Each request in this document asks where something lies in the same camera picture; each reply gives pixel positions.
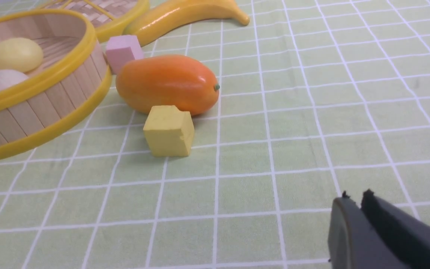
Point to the pale yellow bun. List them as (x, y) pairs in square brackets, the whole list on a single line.
[(20, 54)]

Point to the light green checkered tablecloth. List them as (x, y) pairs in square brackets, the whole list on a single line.
[(317, 97)]

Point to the yellow toy banana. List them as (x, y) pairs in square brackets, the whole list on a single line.
[(173, 14)]

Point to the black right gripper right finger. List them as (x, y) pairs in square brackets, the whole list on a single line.
[(405, 236)]

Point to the pink foam cube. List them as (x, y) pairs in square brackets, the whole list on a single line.
[(122, 49)]

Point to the bamboo steamer tray yellow rim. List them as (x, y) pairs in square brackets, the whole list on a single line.
[(64, 90)]

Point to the woven bamboo steamer lid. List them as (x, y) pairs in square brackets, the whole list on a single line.
[(109, 17)]

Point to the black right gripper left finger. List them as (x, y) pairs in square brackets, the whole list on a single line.
[(352, 241)]

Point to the yellow foam cube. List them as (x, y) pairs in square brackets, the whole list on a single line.
[(169, 132)]

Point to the orange toy mango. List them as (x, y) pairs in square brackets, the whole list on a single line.
[(168, 80)]

